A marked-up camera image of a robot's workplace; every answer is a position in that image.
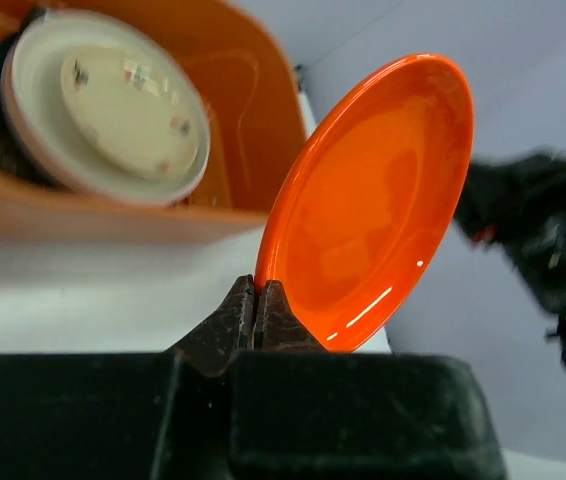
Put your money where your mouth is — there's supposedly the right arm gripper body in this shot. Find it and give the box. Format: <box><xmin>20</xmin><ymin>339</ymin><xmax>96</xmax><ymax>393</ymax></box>
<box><xmin>454</xmin><ymin>150</ymin><xmax>566</xmax><ymax>368</ymax></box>

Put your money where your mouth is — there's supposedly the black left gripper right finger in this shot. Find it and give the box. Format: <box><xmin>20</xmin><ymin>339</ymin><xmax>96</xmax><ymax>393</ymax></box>
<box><xmin>253</xmin><ymin>280</ymin><xmax>326</xmax><ymax>353</ymax></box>

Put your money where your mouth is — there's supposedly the cream bear plate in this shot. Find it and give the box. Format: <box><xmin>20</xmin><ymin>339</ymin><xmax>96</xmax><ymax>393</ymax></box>
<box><xmin>0</xmin><ymin>10</ymin><xmax>211</xmax><ymax>206</ymax></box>

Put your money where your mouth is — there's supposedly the beige floral small plate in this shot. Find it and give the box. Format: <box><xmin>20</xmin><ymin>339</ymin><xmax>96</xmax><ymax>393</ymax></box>
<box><xmin>59</xmin><ymin>45</ymin><xmax>209</xmax><ymax>180</ymax></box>

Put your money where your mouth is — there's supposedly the orange plastic bin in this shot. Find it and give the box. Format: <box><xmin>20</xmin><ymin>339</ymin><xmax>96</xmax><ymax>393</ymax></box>
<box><xmin>0</xmin><ymin>1</ymin><xmax>306</xmax><ymax>242</ymax></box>

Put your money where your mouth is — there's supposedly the orange glossy plate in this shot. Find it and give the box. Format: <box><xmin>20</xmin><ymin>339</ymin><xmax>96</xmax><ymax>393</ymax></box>
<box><xmin>255</xmin><ymin>53</ymin><xmax>474</xmax><ymax>352</ymax></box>

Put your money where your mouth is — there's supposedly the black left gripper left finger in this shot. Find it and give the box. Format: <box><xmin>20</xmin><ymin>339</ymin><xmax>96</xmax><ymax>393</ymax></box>
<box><xmin>170</xmin><ymin>275</ymin><xmax>256</xmax><ymax>376</ymax></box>

